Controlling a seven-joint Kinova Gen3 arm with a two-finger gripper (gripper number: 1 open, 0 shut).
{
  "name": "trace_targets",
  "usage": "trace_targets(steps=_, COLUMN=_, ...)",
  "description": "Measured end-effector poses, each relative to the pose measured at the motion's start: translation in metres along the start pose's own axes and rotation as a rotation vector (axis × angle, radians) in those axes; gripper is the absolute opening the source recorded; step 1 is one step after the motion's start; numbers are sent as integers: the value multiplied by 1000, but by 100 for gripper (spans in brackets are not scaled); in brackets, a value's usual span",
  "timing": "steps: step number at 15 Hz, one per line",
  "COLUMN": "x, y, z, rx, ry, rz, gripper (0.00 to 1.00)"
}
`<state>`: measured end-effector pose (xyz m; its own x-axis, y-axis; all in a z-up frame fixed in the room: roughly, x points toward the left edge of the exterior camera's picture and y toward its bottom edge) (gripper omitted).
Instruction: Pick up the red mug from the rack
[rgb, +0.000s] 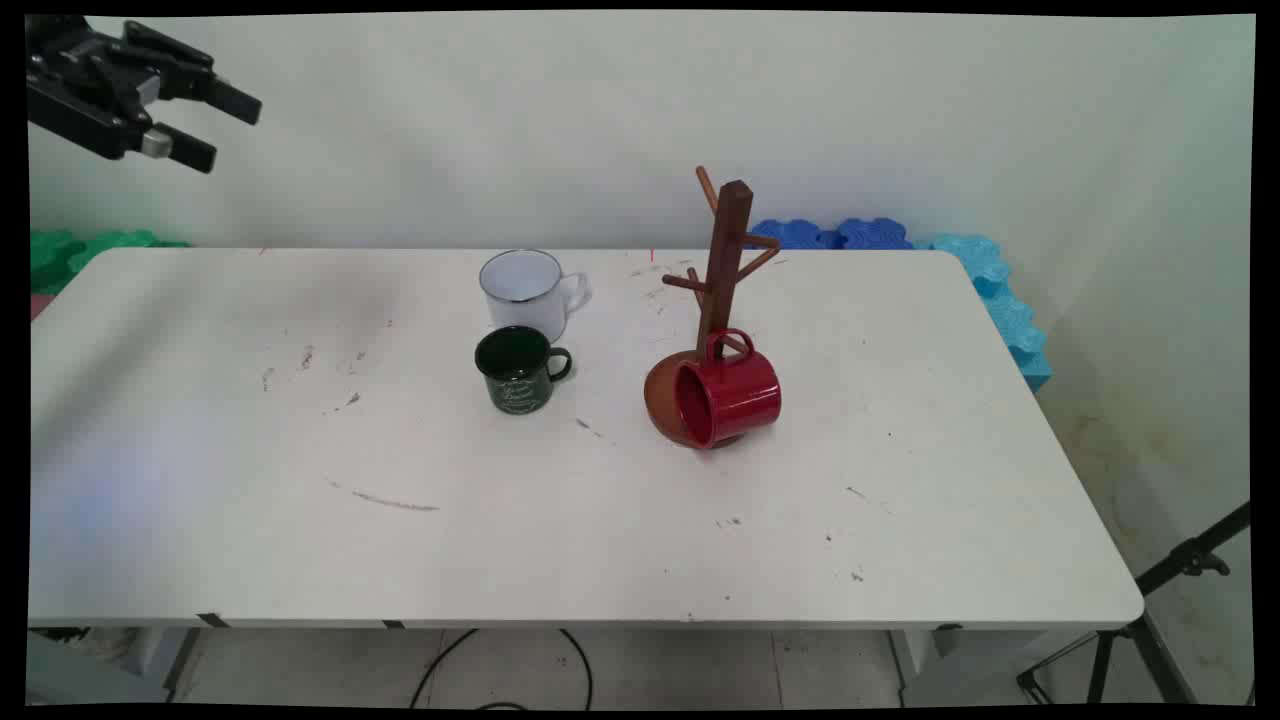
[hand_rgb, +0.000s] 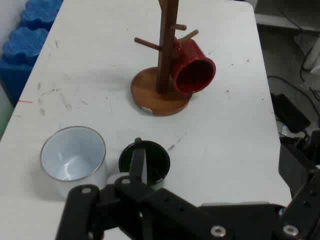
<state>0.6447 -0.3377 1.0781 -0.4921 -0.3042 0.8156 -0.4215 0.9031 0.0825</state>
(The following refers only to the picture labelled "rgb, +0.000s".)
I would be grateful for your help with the green foam mat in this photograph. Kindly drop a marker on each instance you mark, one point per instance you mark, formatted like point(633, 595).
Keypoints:
point(70, 255)

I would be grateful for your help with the dark green mug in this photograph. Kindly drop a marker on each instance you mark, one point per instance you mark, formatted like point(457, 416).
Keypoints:
point(518, 380)

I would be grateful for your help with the brown wooden mug tree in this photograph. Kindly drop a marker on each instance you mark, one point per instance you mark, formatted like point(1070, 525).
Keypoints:
point(727, 250)

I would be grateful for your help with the red foam mat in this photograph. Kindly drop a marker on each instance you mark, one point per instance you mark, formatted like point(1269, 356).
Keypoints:
point(40, 305)

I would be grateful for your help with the dark blue foam mat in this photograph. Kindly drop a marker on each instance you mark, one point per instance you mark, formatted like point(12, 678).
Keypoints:
point(790, 235)
point(875, 233)

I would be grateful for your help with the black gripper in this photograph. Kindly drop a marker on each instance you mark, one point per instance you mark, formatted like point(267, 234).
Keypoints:
point(80, 90)

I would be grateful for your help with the white table leg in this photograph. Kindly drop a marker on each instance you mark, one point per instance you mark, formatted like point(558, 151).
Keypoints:
point(940, 665)
point(165, 660)

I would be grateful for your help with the red enamel mug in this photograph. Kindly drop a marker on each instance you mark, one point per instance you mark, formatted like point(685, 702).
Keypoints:
point(735, 395)

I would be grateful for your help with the white enamel mug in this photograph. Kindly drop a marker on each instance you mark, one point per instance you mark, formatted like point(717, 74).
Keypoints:
point(525, 300)

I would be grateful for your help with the black tripod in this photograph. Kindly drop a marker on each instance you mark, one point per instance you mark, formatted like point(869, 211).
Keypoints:
point(1150, 620)

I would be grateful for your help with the light blue foam mat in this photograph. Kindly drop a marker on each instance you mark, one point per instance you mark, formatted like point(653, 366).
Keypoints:
point(1010, 315)

